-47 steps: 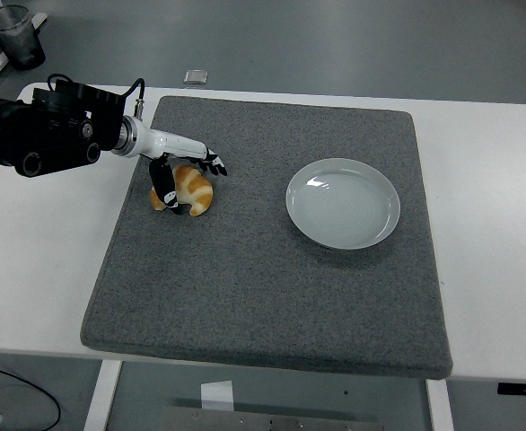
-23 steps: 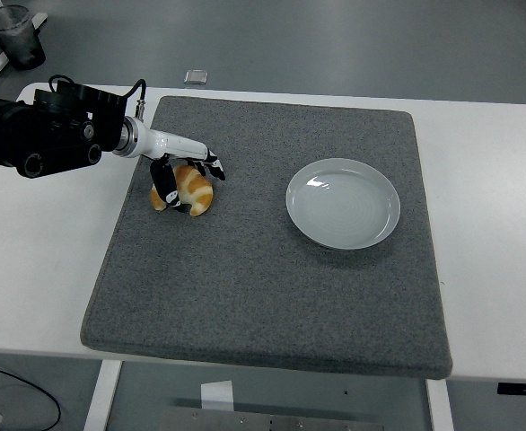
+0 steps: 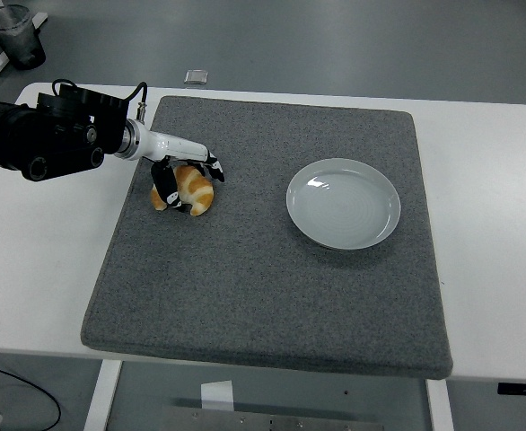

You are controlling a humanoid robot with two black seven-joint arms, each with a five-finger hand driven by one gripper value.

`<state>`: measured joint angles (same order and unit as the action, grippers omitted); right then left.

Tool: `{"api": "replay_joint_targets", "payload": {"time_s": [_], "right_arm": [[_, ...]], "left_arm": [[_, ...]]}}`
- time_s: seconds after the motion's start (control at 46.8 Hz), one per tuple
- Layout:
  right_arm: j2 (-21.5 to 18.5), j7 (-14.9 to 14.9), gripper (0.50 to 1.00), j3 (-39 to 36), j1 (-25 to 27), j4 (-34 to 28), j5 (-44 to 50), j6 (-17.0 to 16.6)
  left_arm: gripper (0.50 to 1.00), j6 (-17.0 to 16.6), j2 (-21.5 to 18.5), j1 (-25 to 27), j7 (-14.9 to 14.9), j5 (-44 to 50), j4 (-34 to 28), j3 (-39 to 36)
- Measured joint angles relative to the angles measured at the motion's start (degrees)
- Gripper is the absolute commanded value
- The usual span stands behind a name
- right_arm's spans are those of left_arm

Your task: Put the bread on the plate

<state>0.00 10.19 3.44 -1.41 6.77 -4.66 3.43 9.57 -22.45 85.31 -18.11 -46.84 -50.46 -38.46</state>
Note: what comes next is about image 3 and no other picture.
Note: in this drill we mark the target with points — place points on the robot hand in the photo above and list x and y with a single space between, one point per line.
173 146

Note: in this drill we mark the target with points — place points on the croissant bread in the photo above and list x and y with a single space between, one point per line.
199 193

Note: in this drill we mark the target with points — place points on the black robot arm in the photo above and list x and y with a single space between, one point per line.
43 134

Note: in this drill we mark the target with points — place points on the light grey round plate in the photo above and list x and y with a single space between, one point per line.
344 206

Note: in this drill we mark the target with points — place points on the grey metal plate with screws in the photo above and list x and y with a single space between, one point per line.
267 419

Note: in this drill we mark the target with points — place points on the small grey floor box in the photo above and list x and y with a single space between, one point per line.
196 76

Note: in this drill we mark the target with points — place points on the grey felt mat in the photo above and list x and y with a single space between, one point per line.
245 278

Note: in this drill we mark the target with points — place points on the waste bin with plastic bag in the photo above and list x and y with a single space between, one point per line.
16 38

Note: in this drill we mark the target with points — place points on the white table leg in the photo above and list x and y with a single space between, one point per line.
440 404
103 395

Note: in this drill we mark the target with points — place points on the black table control panel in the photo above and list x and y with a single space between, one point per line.
523 389

